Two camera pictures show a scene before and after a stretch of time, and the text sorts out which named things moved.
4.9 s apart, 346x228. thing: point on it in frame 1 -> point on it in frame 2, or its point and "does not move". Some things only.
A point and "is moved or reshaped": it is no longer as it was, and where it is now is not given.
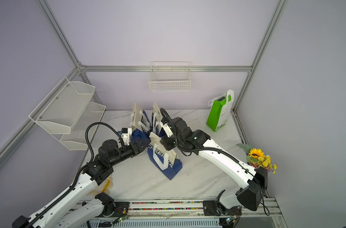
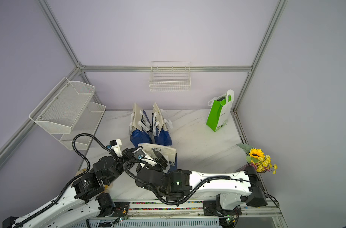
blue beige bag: [164, 162] is moved or reshaped
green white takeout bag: [219, 110] does not move
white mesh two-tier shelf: [68, 114] does not move
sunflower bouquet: [256, 158] does not move
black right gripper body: [172, 143] -> [163, 165]
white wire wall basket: [170, 76] does not move
